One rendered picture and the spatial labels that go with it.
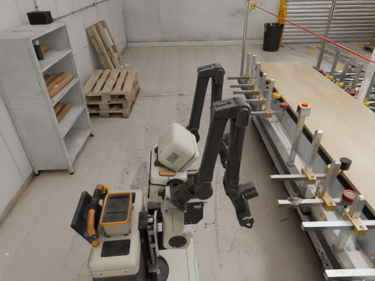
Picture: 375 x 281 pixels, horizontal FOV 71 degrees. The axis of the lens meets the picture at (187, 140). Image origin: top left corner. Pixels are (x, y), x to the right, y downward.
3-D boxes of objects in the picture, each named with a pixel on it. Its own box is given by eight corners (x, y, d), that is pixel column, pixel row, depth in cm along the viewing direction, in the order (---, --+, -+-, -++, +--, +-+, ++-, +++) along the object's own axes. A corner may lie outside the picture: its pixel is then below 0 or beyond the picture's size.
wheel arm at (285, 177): (270, 182, 179) (271, 177, 177) (269, 179, 182) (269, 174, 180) (334, 180, 180) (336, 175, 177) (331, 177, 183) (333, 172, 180)
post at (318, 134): (301, 189, 189) (317, 131, 163) (299, 185, 192) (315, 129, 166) (306, 189, 189) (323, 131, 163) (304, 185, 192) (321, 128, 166)
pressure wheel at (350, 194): (341, 212, 157) (347, 198, 151) (335, 202, 164) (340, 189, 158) (355, 212, 157) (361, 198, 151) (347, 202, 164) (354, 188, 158)
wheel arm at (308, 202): (278, 208, 157) (279, 203, 155) (276, 204, 160) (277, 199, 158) (351, 206, 158) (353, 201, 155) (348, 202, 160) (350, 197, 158)
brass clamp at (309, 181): (307, 185, 177) (308, 179, 174) (299, 172, 188) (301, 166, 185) (316, 184, 177) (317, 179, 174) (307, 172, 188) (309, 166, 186)
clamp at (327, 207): (325, 211, 155) (327, 205, 152) (315, 195, 166) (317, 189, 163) (335, 211, 155) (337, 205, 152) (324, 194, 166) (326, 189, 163)
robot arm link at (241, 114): (229, 97, 100) (236, 110, 91) (244, 96, 100) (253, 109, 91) (221, 183, 123) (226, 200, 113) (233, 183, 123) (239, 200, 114)
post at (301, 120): (288, 166, 210) (300, 116, 186) (286, 163, 214) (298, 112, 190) (294, 166, 210) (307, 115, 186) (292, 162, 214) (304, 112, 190)
